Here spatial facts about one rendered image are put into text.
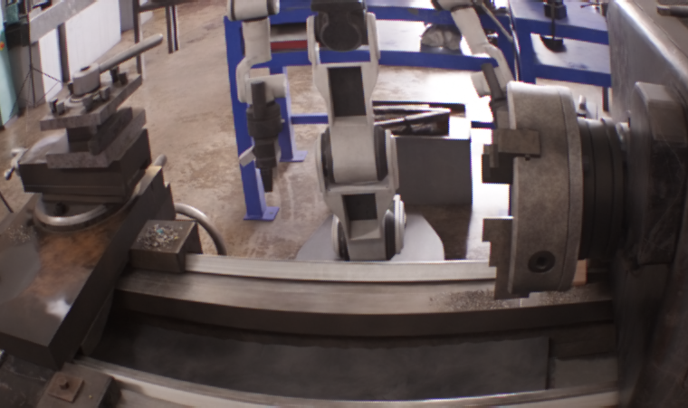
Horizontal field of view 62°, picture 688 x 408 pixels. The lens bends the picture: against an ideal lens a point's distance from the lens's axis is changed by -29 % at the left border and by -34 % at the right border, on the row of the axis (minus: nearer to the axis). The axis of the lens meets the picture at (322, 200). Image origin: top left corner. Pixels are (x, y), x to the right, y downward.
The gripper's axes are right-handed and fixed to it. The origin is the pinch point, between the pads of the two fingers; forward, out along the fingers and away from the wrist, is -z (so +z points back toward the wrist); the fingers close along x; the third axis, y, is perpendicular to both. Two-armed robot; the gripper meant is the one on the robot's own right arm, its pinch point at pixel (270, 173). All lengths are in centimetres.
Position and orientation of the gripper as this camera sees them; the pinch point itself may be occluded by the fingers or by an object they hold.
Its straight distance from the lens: 208.8
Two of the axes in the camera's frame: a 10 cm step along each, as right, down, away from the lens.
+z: -1.0, -9.2, -3.7
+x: -0.6, 3.7, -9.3
